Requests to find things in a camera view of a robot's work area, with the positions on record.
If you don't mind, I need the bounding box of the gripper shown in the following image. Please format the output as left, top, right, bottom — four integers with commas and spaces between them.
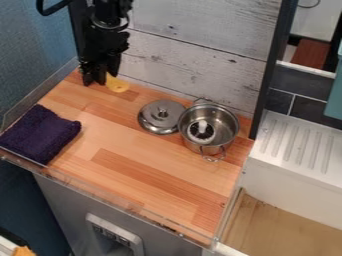
78, 16, 133, 87

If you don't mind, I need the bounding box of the white brush with black bristles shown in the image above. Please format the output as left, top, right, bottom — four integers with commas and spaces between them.
185, 119, 217, 145

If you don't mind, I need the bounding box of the yellow toy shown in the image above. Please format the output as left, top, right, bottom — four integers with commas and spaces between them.
105, 73, 131, 93

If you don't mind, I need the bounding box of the silver lid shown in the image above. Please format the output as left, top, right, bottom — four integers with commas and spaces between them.
136, 98, 188, 136

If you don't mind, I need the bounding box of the purple cloth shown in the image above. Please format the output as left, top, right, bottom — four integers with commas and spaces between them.
0, 104, 83, 166

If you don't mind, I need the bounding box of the silver pot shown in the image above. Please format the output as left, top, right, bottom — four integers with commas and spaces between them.
176, 97, 242, 163

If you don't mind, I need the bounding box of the white toy sink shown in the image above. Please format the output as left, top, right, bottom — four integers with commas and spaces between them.
239, 109, 342, 232

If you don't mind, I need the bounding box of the cardboard box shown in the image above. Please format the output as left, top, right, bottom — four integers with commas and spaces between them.
220, 191, 342, 256

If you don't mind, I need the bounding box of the black post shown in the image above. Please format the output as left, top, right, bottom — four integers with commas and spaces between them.
247, 0, 301, 141

